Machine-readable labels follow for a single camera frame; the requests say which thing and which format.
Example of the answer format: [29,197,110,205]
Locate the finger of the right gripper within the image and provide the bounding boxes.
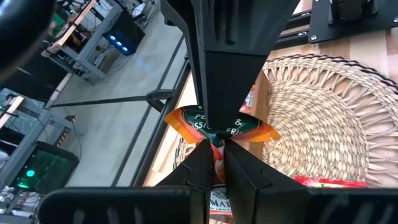
[160,0,300,133]

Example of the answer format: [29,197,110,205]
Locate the black computer green light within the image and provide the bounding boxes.
[8,141,80,195]

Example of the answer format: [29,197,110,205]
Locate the round woven straw placemat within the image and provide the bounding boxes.
[172,53,398,191]

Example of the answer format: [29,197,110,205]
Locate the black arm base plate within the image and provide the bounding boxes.
[307,0,398,44]

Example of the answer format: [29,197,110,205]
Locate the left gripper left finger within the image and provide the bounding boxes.
[39,138,216,224]

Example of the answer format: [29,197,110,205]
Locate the orange peach tea bag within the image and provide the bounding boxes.
[238,84,258,114]
[164,105,282,218]

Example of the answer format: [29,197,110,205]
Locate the wooden compartment tea box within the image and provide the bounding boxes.
[238,70,274,160]

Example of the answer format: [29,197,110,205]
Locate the grey metal workbench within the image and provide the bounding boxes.
[0,86,88,187]
[42,0,124,85]

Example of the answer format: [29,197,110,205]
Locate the black computer blue lights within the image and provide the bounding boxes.
[103,11,146,57]

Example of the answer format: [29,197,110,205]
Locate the black aluminium table frame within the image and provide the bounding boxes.
[129,8,312,188]

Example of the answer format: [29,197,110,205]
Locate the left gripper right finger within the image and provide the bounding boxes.
[224,139,398,224]

